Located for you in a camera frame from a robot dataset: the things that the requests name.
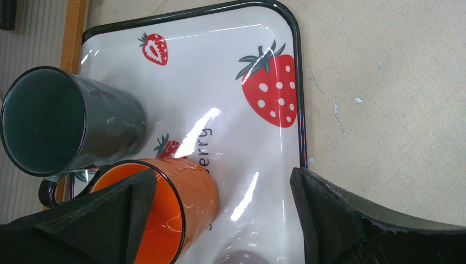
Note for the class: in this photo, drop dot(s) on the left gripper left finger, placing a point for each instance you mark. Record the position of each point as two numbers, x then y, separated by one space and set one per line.
105 226

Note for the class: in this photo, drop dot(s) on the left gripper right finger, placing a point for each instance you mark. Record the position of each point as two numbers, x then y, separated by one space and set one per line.
342 227

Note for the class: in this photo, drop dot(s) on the orange mug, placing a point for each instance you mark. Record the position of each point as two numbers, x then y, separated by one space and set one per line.
184 205

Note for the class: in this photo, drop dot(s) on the dark green mug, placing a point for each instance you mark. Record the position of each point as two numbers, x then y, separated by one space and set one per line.
54 122

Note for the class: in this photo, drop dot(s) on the white strawberry metal tray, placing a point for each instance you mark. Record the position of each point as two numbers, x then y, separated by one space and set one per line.
225 82

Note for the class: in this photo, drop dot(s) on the lilac purple mug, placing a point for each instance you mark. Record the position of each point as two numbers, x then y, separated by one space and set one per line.
241 257

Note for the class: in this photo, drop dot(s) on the wooden tiered shelf rack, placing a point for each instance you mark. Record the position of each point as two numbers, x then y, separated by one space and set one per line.
70 62

